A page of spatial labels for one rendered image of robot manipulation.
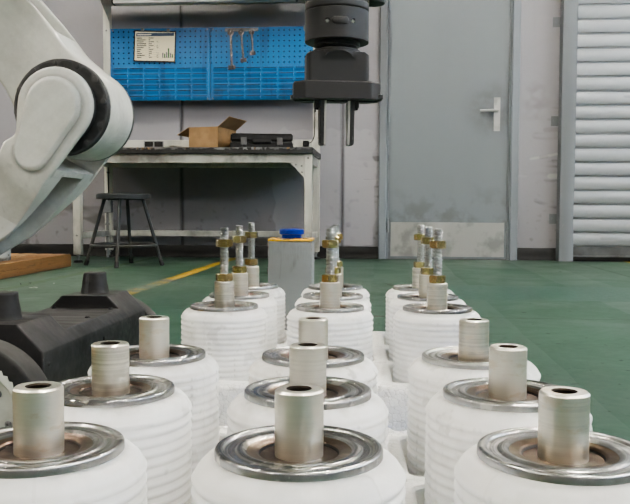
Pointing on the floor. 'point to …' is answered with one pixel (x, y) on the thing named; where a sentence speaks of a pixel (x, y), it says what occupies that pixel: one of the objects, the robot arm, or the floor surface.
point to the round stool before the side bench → (119, 227)
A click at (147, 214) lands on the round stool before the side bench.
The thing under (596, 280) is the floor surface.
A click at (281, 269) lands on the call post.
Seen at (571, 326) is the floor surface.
